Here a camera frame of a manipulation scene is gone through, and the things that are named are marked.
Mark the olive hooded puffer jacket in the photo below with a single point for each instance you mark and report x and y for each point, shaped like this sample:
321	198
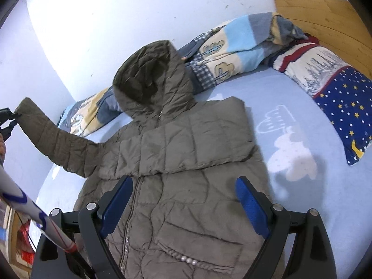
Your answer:
189	151

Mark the striped fleece blanket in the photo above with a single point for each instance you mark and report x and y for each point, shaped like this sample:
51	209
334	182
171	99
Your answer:
241	43

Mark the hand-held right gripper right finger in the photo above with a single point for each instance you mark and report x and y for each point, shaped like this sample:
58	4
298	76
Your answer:
252	206

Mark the wooden headboard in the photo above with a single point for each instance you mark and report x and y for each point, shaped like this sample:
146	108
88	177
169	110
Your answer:
328	20

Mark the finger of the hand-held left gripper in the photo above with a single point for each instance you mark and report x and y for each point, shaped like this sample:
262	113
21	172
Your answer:
6	113
7	128

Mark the red object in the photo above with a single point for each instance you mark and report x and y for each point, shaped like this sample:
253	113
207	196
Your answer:
24	257

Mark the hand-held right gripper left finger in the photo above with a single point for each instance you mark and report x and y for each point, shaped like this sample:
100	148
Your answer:
116	200

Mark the light blue cloud print bedsheet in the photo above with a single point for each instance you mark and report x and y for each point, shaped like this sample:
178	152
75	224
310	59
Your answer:
305	194

